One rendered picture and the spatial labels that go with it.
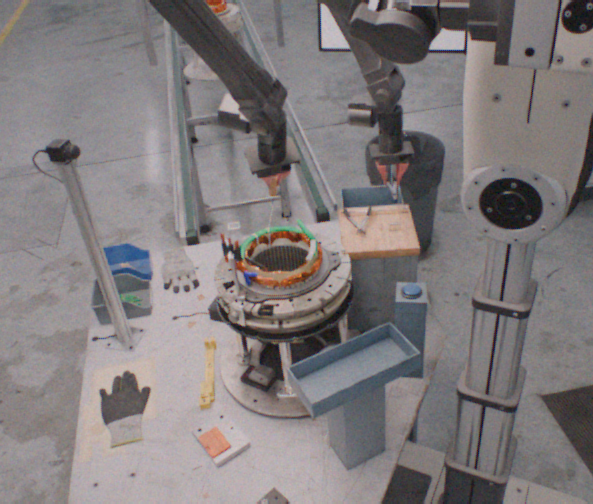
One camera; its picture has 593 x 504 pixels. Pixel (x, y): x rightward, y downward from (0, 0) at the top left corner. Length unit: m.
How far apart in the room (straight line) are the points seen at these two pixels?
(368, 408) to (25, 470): 1.69
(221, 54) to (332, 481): 0.91
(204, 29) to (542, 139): 0.51
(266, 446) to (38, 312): 2.10
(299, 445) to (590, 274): 2.14
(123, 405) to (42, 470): 1.08
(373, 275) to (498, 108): 0.76
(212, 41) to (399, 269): 0.83
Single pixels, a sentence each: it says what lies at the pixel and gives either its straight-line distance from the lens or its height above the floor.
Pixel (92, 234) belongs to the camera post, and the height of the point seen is 1.15.
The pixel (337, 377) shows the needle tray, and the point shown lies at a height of 1.03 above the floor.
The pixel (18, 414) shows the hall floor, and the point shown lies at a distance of 2.92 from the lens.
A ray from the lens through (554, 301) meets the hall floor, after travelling 3.11.
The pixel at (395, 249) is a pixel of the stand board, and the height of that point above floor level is 1.06.
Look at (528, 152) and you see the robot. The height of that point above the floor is 1.53.
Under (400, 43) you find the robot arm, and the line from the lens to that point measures 0.78.
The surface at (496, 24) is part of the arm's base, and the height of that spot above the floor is 1.77.
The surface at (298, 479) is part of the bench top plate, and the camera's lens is 1.44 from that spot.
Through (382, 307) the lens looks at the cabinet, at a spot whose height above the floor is 0.87.
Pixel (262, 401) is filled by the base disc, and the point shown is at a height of 0.80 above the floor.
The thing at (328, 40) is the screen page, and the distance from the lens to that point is 2.32.
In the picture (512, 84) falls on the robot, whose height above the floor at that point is 1.64.
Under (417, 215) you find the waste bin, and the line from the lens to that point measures 3.12.
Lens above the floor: 1.98
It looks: 36 degrees down
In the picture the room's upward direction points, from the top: 6 degrees counter-clockwise
